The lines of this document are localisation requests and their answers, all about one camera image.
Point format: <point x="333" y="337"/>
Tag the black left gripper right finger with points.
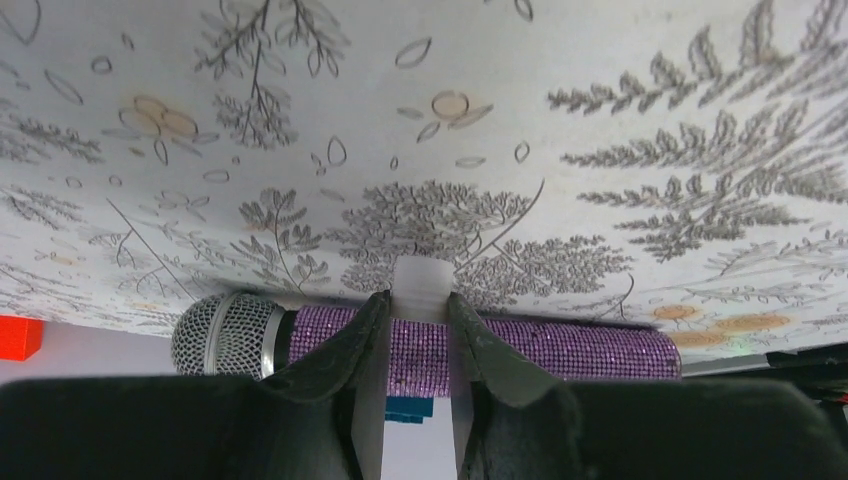
<point x="514" y="420"/>

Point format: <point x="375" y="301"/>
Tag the floral patterned table mat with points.
<point x="677" y="163"/>

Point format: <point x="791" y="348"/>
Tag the red plastic cylinder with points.
<point x="20" y="337"/>

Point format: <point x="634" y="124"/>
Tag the green white glue stick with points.
<point x="420" y="289"/>

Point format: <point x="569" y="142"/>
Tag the blue red toy car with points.
<point x="408" y="410"/>

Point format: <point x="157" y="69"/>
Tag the purple glitter microphone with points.
<point x="258" y="331"/>

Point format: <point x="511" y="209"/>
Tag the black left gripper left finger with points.
<point x="319" y="418"/>

